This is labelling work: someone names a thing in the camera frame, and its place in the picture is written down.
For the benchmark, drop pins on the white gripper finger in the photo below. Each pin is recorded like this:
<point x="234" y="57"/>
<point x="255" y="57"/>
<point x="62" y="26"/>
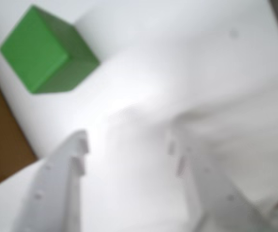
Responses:
<point x="213" y="207"/>
<point x="51" y="193"/>

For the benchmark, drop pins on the green cube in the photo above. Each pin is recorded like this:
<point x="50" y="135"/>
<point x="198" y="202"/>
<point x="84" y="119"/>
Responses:
<point x="34" y="48"/>

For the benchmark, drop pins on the brown cardboard box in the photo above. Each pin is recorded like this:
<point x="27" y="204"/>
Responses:
<point x="1" y="125"/>

